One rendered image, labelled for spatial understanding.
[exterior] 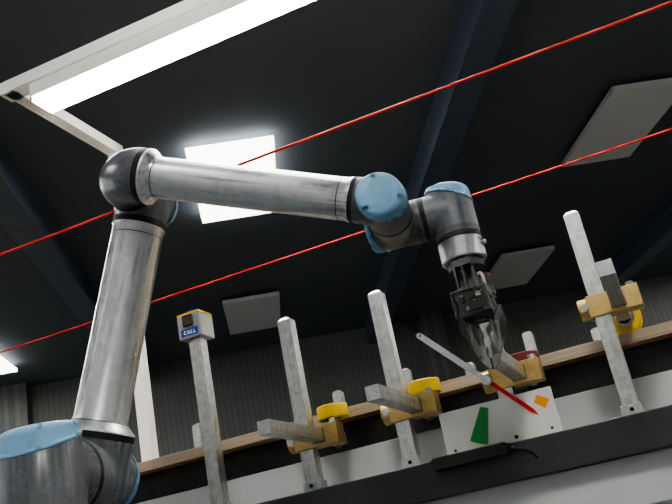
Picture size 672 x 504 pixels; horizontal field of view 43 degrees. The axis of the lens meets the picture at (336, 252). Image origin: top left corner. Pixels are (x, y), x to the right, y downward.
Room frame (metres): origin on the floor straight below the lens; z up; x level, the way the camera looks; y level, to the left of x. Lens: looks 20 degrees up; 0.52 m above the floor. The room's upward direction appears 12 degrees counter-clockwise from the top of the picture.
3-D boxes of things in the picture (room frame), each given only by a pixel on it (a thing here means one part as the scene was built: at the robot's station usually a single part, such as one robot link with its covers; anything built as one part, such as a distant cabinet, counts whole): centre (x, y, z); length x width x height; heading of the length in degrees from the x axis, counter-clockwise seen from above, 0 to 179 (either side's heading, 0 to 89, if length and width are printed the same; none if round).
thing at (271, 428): (1.98, 0.15, 0.82); 0.43 x 0.03 x 0.04; 162
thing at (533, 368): (1.92, -0.34, 0.85); 0.13 x 0.06 x 0.05; 72
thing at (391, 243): (1.60, -0.13, 1.14); 0.12 x 0.12 x 0.09; 81
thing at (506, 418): (1.91, -0.28, 0.75); 0.26 x 0.01 x 0.10; 72
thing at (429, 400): (1.99, -0.10, 0.83); 0.13 x 0.06 x 0.05; 72
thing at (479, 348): (1.59, -0.23, 0.86); 0.06 x 0.03 x 0.09; 161
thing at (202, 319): (2.16, 0.41, 1.18); 0.07 x 0.07 x 0.08; 72
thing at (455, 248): (1.59, -0.25, 1.05); 0.10 x 0.09 x 0.05; 71
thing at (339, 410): (2.16, 0.09, 0.85); 0.08 x 0.08 x 0.11
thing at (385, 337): (2.00, -0.08, 0.89); 0.03 x 0.03 x 0.48; 72
